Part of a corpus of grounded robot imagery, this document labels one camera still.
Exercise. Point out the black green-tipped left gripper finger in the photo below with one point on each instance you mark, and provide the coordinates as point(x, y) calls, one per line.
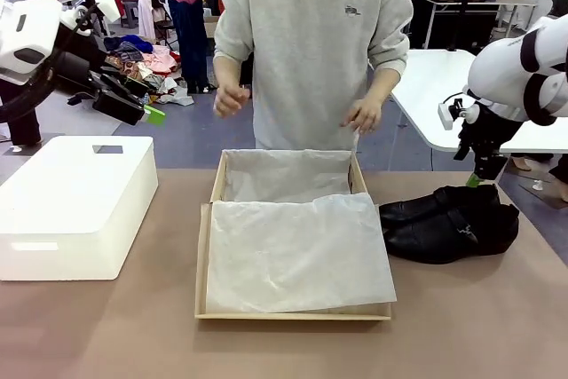
point(126, 86)
point(120, 106)

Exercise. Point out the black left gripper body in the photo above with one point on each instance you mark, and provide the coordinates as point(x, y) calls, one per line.
point(77, 70)

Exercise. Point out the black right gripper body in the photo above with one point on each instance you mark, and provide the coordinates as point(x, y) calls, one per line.
point(486, 135)

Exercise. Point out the black green-tipped right gripper finger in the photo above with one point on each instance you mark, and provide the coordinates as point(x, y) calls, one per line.
point(490, 168)
point(462, 150)

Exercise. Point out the plain black leather shoe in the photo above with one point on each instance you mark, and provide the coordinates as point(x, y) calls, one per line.
point(421, 206)

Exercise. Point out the black leather shoe with buckle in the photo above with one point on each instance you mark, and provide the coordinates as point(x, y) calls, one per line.
point(444, 237)

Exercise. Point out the brown cardboard shoe box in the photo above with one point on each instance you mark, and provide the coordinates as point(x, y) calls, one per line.
point(203, 263)

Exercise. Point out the white tissue wrapping paper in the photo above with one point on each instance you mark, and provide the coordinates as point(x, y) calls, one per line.
point(288, 250)

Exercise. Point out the person's right forearm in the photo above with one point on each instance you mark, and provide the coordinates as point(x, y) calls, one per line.
point(226, 73)

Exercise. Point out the person's left forearm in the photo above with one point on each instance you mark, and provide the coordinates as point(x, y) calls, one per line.
point(385, 86)

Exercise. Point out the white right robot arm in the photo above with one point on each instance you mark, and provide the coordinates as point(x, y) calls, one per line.
point(506, 73)

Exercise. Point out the white plastic storage box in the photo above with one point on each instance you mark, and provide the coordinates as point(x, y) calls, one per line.
point(66, 192)

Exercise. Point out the small background cardboard box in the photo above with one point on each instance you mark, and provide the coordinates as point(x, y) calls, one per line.
point(212, 26)

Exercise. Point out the person's left hand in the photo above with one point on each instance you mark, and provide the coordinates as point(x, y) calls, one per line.
point(366, 115)

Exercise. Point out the person's right hand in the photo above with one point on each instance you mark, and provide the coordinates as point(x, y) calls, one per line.
point(228, 101)

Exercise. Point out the white background table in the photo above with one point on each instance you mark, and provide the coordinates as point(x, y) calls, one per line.
point(430, 95)

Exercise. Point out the bystander in dark clothes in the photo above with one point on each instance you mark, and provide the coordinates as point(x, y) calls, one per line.
point(560, 175)

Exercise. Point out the chair with white garment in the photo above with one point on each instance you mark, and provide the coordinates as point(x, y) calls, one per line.
point(153, 15)

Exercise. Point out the bystander in black trousers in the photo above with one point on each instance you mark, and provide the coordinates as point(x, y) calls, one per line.
point(20, 126)

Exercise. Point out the mannequin in pink shirt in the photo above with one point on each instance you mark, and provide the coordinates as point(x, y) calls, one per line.
point(184, 6)

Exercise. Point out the black background desk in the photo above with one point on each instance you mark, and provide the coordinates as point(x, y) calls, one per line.
point(470, 15)

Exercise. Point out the person in grey sweatshirt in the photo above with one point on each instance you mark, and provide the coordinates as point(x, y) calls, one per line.
point(310, 41)

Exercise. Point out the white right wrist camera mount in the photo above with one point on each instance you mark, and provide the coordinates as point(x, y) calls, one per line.
point(445, 116)

